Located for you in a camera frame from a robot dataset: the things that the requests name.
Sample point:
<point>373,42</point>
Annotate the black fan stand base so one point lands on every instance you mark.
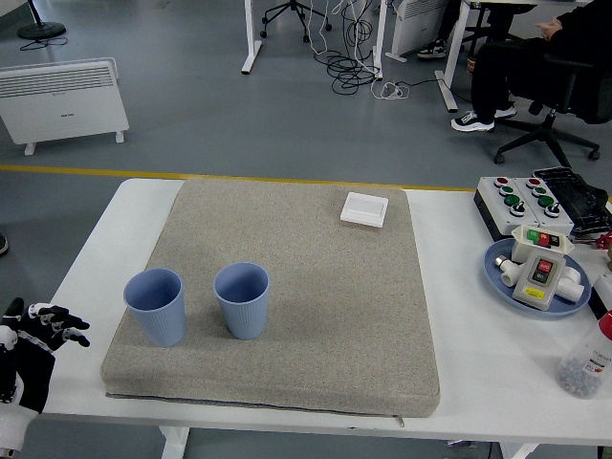
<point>42,30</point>

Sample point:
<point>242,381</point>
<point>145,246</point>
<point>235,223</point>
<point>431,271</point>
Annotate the white wall switch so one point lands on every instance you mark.
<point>364,209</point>

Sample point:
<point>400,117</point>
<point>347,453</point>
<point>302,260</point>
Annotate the black office chair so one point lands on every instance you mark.
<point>550,134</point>

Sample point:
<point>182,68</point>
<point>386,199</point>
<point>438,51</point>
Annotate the black tool case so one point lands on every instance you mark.
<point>578,196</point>

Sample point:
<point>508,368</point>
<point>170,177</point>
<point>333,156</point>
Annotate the blue ribbed cup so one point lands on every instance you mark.
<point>244,315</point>
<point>160,320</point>

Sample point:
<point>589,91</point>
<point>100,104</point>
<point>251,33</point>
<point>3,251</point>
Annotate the white pipe fitting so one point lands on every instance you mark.
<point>571,284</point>
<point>509,273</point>

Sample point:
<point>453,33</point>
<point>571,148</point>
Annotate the grey-brown mat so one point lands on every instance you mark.
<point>311,311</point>

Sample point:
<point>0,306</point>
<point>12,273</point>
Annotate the white three-button control box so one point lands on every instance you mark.
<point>533,203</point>
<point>497,205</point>

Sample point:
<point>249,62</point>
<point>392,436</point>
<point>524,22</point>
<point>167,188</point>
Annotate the person's shoe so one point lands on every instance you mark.
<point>3,245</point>

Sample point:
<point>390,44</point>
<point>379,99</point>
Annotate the black office chair base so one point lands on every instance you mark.
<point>292,7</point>

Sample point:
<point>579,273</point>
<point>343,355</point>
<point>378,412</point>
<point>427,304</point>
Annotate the white desk leg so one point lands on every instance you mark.
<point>452,67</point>
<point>379,38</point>
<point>251,48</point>

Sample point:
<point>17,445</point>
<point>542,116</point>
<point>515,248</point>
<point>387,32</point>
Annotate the beige three-button switch box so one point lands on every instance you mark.
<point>540,239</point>

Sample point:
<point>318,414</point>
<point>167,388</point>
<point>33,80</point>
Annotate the red small object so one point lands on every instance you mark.
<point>606,240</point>

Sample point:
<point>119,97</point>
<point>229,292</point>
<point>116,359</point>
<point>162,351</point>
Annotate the beige red-black push-button switch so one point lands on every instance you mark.
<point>538,279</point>

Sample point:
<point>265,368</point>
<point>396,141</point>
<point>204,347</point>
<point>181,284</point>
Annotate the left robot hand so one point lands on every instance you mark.
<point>28,373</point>

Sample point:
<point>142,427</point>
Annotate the blue plate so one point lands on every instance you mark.
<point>497,282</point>

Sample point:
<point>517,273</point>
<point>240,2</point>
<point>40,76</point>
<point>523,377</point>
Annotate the person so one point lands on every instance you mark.
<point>497,67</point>
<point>435,48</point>

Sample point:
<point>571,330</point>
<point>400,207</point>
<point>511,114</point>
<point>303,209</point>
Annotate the clear bottle with red cap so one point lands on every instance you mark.
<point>585,363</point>

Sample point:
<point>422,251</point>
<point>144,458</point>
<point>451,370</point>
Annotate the white table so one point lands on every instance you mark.
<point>478,382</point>

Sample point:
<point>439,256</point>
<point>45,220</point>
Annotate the white electric heater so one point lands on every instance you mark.
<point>62,105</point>
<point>421,24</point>

